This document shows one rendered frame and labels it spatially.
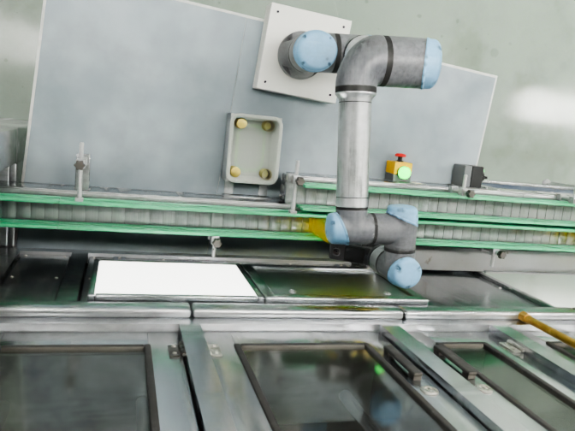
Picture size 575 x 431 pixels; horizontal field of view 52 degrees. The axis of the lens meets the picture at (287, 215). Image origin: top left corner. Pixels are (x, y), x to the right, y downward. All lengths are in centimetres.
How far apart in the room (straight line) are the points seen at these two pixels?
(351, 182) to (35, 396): 77
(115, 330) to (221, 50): 102
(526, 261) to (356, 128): 122
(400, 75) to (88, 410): 94
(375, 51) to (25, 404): 98
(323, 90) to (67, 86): 81
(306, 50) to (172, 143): 55
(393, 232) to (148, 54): 100
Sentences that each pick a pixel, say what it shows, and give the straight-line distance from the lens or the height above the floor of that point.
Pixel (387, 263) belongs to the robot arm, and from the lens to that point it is 143.
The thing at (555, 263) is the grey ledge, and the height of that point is 88.
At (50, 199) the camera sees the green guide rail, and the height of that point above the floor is 96.
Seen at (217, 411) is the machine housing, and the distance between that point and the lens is 102.
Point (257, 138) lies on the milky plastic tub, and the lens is 200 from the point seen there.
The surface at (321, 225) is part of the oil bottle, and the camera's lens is 184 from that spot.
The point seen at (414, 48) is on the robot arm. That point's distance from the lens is 140.
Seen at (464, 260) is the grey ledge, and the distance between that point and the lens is 225.
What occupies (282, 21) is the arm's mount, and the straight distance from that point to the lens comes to 197.
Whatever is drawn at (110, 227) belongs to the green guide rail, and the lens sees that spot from 180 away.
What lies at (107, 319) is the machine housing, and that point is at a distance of 140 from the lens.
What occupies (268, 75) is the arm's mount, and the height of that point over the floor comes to 82.
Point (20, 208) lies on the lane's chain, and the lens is 189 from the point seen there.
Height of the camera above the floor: 272
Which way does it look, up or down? 71 degrees down
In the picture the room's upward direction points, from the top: 124 degrees clockwise
